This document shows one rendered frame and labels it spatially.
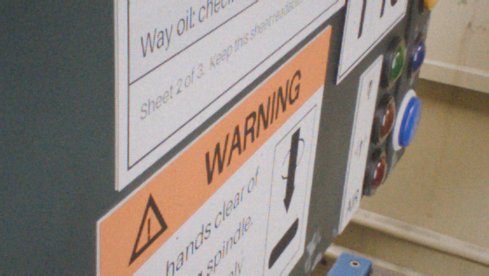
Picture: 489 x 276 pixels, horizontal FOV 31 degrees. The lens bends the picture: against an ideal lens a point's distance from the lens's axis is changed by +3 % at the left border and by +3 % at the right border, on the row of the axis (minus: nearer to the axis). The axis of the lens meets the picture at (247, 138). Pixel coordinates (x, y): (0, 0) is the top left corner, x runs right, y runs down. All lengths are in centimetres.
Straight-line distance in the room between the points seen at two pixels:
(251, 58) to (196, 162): 4
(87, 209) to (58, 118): 3
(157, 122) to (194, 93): 2
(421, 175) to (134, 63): 116
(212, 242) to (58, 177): 10
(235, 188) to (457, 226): 110
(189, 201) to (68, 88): 8
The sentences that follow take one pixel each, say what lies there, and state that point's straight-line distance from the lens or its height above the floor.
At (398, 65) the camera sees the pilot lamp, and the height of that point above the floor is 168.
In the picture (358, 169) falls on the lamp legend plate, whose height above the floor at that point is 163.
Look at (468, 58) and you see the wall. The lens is 125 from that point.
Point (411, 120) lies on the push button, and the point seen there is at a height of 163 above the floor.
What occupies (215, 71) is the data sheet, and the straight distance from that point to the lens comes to 24.
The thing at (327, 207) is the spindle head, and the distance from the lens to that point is 40.
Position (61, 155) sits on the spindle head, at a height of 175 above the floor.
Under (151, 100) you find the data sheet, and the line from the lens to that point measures 21.
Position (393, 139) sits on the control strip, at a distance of 49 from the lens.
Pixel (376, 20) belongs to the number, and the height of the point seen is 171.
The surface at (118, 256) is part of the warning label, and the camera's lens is 22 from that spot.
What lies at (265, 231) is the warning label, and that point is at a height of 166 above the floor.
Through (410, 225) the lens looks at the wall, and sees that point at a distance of 139.
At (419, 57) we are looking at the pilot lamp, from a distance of 48.
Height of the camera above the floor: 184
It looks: 28 degrees down
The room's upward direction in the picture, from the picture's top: 5 degrees clockwise
